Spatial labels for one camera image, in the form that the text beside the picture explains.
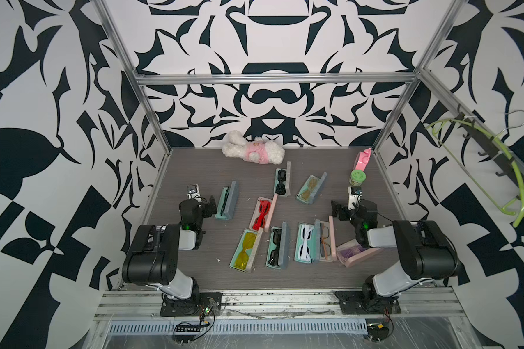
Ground grey case white sunglasses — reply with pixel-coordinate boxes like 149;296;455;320
294;220;321;264

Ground beige case yellow glasses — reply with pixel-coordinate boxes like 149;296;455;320
229;228;264;273

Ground grey case tortoise sunglasses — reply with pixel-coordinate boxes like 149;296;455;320
266;222;291;270

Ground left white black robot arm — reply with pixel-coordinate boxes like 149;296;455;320
122;197;217;302

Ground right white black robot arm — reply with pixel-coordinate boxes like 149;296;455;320
330;199;461;308

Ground pink case purple glasses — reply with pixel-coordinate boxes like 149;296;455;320
336;238;380;268

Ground grey case far left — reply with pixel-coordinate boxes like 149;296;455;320
215;180;240;220

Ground pink case brown glasses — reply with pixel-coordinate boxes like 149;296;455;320
317;216;338;263

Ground grey case gold glasses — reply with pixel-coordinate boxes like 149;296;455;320
295;172;328;204

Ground pink case red glasses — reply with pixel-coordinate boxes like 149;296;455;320
249;194;277;232

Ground grey case black sunglasses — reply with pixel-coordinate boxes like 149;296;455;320
274;161;291;197

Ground green lidded jar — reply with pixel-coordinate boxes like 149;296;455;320
349;170;367;187

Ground pink bottle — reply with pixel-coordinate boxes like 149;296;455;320
353;148;372;172

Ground white plush toy pink shirt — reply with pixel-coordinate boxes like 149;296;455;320
222;130;285;164

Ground black connector box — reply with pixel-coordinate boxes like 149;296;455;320
365;323;392;343

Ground black usb hub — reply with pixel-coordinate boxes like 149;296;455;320
173;322;204;340

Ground green clothes hanger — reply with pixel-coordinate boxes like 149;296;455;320
426;118;524;228

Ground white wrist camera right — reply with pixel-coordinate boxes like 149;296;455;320
348;186;362;210

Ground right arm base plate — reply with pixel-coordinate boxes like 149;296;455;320
334;291;401;315

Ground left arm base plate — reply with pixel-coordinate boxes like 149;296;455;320
160;292;223;318

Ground black wall hook rail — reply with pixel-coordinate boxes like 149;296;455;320
456;104;524;199

